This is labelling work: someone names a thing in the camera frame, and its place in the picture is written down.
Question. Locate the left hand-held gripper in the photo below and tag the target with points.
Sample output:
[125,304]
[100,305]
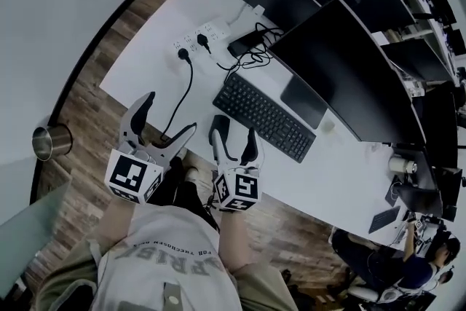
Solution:
[125,175]

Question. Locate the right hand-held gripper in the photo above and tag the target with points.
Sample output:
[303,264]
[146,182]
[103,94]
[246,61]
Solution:
[244,189]

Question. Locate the black keyboard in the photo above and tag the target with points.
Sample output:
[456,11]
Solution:
[262,114]

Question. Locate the person's left forearm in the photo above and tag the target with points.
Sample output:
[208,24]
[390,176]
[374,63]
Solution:
[116,226]

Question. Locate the person's right forearm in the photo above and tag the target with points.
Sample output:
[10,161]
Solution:
[234,240]

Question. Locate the small dark keyboard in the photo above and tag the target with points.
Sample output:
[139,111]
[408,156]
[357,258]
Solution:
[384,220]

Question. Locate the person's white shoe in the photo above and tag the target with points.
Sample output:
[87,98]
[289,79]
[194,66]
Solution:
[192,176]

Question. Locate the person's black trousers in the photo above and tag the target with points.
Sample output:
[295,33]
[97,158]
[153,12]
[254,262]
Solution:
[193,200]

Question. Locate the metal cylinder bin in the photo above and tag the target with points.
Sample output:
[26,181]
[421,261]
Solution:
[51,142]

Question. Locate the small black plug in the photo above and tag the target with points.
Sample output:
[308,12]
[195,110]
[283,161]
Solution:
[203,42]

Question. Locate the black power adapter brick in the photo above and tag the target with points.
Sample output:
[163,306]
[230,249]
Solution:
[244,43]

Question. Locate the white power strip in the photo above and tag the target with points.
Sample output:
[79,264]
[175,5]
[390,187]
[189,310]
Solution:
[218,31]

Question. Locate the person's grey printed shirt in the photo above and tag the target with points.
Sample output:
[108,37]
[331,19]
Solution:
[164,266]

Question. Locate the large curved black monitor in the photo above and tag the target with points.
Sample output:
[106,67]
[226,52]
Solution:
[349,69]

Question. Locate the white charger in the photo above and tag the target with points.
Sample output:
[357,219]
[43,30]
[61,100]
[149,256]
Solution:
[259,9]

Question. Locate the frosted glass panel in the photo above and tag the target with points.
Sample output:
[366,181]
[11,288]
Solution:
[25,229]

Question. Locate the white thermos bottle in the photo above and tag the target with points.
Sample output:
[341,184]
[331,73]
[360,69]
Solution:
[400,164]

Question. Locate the white office chair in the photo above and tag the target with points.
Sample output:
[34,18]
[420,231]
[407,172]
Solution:
[367,293]

